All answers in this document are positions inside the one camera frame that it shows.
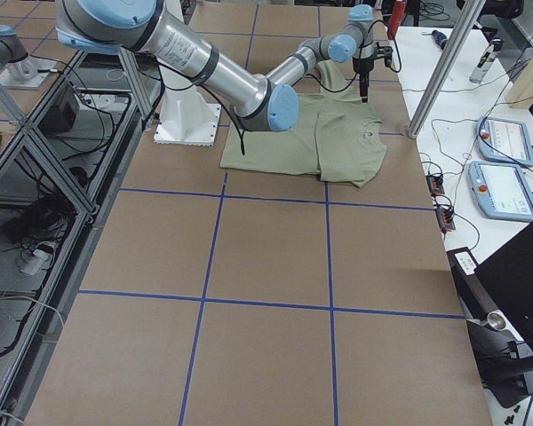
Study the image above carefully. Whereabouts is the aluminium frame cabinet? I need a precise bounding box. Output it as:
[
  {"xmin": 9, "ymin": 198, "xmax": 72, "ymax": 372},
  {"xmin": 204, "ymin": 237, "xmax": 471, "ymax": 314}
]
[{"xmin": 0, "ymin": 52, "xmax": 163, "ymax": 425}]

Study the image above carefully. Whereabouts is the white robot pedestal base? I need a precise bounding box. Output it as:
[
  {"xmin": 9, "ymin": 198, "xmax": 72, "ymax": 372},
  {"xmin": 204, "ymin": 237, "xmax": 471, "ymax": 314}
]
[{"xmin": 155, "ymin": 59, "xmax": 221, "ymax": 146}]

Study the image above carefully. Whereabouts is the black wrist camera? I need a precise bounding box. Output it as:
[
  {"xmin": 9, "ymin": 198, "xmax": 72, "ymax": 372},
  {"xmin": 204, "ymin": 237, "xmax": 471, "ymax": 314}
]
[{"xmin": 374, "ymin": 42, "xmax": 402, "ymax": 74}]

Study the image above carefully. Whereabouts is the far blue teach pendant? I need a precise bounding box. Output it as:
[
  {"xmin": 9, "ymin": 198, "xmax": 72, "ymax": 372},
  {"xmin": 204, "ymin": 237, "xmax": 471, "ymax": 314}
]
[{"xmin": 476, "ymin": 116, "xmax": 533, "ymax": 167}]

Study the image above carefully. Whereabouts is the sage green long-sleeve shirt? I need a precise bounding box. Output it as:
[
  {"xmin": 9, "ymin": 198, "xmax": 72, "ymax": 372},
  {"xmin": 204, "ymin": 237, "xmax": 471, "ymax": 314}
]
[{"xmin": 220, "ymin": 61, "xmax": 386, "ymax": 187}]

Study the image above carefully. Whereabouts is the blue teach pendant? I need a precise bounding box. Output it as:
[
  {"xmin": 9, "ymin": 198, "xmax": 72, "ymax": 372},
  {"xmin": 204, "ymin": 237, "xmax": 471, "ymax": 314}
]
[
  {"xmin": 476, "ymin": 116, "xmax": 533, "ymax": 167},
  {"xmin": 468, "ymin": 161, "xmax": 533, "ymax": 223}
]

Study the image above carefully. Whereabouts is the red cylinder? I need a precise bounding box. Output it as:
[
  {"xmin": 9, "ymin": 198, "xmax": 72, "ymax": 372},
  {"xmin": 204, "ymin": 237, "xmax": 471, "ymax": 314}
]
[{"xmin": 387, "ymin": 0, "xmax": 407, "ymax": 40}]

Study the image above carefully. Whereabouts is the orange black USB hub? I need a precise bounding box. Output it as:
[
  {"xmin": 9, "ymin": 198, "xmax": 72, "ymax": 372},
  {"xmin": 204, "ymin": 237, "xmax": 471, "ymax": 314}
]
[{"xmin": 426, "ymin": 173, "xmax": 456, "ymax": 234}]

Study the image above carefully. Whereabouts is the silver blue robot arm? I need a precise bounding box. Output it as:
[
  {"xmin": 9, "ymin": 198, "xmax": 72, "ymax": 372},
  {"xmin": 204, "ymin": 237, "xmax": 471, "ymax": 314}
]
[
  {"xmin": 266, "ymin": 4, "xmax": 393, "ymax": 103},
  {"xmin": 56, "ymin": 1, "xmax": 299, "ymax": 132}
]

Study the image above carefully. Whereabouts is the aluminium frame post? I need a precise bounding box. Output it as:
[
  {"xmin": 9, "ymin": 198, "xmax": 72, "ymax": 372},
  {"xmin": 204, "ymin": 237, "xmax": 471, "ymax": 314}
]
[{"xmin": 408, "ymin": 0, "xmax": 486, "ymax": 139}]

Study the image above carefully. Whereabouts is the near blue teach pendant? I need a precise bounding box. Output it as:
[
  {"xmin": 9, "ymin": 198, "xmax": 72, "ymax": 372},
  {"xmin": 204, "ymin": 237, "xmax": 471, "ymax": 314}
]
[{"xmin": 468, "ymin": 161, "xmax": 533, "ymax": 223}]

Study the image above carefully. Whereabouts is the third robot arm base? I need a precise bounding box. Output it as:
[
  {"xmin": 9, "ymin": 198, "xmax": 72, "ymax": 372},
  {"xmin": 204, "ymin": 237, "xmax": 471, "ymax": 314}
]
[{"xmin": 0, "ymin": 25, "xmax": 58, "ymax": 90}]

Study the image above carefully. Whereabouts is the black monitor on stand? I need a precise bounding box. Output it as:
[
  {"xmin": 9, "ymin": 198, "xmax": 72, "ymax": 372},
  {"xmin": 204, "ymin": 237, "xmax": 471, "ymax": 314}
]
[{"xmin": 447, "ymin": 221, "xmax": 533, "ymax": 407}]

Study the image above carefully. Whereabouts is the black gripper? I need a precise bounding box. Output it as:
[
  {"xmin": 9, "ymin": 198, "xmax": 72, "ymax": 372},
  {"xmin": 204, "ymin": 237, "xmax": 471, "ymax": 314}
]
[{"xmin": 352, "ymin": 57, "xmax": 375, "ymax": 103}]

